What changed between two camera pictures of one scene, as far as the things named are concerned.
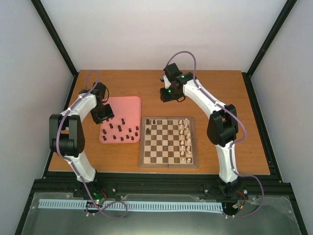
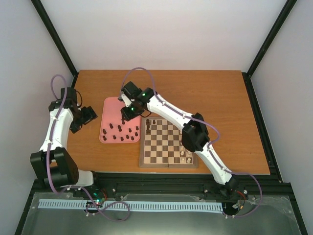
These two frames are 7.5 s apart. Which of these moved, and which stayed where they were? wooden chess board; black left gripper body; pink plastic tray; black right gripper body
Moved: black left gripper body; black right gripper body
Stayed: pink plastic tray; wooden chess board
